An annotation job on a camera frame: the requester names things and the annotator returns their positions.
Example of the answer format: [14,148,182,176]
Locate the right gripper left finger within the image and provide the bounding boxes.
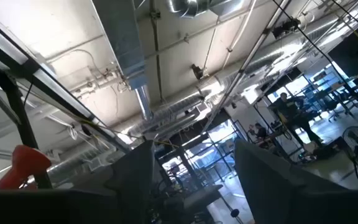
[104,139,156,224]

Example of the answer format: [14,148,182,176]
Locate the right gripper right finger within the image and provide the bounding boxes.
[234,139,348,224]

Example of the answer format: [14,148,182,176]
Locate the person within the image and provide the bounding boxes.
[271,92,324,147]
[249,122,269,141]

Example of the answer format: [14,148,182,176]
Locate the black side desk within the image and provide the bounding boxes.
[183,185,224,213]

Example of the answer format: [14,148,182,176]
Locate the red desk lamp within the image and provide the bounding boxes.
[0,144,52,190]

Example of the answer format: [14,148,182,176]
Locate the overhead LED light bar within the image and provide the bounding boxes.
[0,12,130,153]

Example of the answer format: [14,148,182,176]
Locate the round silver air duct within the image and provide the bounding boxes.
[128,12,358,138]

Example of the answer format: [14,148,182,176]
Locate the black aluminium rig frame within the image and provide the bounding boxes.
[0,68,54,190]

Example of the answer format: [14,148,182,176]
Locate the rectangular metal air duct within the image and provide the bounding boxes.
[91,0,154,123]

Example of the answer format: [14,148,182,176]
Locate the black overhead camera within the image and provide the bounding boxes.
[272,18,301,40]

